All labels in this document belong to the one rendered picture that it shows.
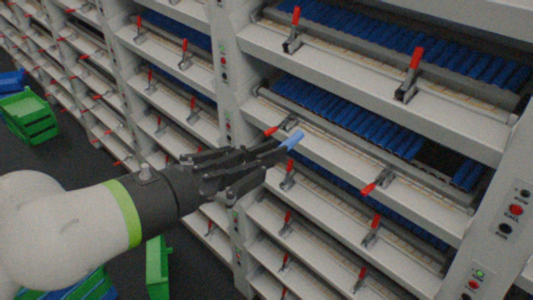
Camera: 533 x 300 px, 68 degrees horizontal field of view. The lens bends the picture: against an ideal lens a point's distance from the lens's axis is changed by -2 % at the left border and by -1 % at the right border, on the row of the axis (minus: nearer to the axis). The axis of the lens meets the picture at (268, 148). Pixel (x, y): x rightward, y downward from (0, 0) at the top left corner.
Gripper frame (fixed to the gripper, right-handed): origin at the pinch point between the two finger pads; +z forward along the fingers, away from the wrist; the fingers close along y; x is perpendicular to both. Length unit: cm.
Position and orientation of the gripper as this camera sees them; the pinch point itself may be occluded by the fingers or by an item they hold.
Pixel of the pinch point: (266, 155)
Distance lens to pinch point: 68.1
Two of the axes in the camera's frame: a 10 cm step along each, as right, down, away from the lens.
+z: 7.1, -2.8, 6.5
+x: -1.3, 8.5, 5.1
